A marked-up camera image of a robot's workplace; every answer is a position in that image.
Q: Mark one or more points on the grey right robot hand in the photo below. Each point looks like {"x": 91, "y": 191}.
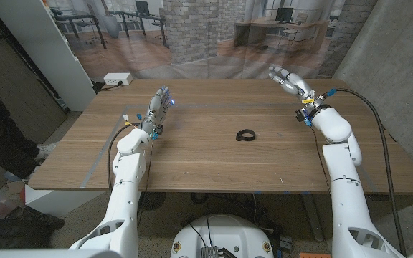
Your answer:
{"x": 296, "y": 86}

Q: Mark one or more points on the white cabinet panel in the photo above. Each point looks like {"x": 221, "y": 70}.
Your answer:
{"x": 48, "y": 53}

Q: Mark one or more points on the printed office backdrop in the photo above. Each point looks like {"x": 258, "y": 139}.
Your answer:
{"x": 192, "y": 36}

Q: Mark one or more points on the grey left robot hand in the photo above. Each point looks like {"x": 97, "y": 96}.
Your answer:
{"x": 155, "y": 114}

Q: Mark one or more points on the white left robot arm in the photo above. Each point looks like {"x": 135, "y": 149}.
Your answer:
{"x": 124, "y": 200}

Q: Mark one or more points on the dark wooden door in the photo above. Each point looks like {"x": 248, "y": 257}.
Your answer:
{"x": 13, "y": 89}

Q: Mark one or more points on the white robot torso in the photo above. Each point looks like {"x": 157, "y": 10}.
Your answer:
{"x": 224, "y": 233}

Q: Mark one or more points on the grey table leg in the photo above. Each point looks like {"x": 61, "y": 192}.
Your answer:
{"x": 312, "y": 218}

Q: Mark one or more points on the orange object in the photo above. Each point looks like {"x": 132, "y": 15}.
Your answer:
{"x": 314, "y": 256}

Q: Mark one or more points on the black bag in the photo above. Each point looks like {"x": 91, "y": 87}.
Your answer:
{"x": 23, "y": 225}

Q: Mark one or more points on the black round grille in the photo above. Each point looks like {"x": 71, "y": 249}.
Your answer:
{"x": 151, "y": 200}

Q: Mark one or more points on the white power strip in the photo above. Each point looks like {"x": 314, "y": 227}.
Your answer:
{"x": 117, "y": 78}

